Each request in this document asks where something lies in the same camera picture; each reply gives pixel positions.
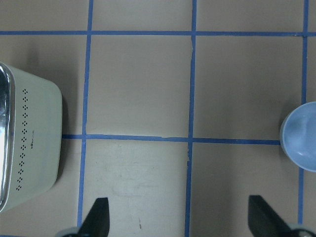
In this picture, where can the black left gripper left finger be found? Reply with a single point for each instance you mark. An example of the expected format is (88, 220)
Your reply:
(97, 222)

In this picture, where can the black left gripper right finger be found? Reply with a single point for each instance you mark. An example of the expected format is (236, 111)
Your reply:
(263, 221)

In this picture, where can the cream and chrome toaster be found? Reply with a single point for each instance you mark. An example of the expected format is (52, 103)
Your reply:
(30, 135)

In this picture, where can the blue bowl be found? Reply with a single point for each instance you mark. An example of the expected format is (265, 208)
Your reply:
(298, 136)

